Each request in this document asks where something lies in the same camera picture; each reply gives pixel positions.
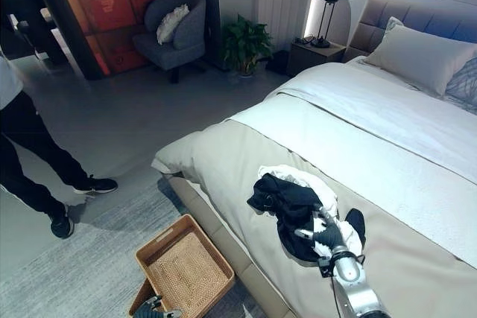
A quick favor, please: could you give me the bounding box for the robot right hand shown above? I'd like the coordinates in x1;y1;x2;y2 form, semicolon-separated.
295;204;347;255

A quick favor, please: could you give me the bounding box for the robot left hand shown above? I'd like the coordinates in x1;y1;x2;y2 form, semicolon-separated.
135;294;183;318

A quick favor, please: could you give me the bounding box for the black garment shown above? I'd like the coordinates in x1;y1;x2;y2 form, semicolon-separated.
246;174;368;264

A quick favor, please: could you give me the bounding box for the padded grey headboard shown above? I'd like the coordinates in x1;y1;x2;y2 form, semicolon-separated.
344;0;477;63

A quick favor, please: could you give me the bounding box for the grey upholstered armchair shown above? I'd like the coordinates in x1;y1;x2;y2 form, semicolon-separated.
132;0;208;85

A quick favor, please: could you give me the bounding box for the brown nightstand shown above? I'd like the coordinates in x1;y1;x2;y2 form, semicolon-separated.
288;37;347;77

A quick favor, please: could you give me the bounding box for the black box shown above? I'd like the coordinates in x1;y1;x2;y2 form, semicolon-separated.
265;49;291;73

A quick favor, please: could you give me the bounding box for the green potted plant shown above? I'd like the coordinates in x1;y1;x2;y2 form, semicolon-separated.
219;14;276;77

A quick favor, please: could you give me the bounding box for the woven rattan basket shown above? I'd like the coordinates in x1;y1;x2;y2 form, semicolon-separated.
128;213;237;318

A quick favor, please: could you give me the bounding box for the beige upholstered bed frame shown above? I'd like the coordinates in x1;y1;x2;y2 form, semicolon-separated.
165;174;299;318

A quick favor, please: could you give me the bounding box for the white garment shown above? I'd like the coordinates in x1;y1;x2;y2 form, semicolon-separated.
256;164;365;259

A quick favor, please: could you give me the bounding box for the white fluffy cushion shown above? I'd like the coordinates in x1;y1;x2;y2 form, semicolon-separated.
156;3;191;45

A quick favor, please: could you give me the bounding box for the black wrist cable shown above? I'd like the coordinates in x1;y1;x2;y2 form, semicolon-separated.
318;256;346;318

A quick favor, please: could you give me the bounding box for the orange panelled partition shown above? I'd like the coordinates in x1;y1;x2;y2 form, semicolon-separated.
35;0;221;81

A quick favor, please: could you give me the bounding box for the grey patterned pillow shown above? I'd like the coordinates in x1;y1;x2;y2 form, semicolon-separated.
444;60;477;111
382;16;405;34

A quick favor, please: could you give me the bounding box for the grey patterned rug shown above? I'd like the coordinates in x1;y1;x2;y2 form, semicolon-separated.
0;178;245;318

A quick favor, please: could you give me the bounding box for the beige and white duvet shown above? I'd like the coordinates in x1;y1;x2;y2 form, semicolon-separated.
151;55;477;318

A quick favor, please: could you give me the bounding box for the plain beige pillow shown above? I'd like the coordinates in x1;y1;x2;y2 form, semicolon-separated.
362;24;477;97

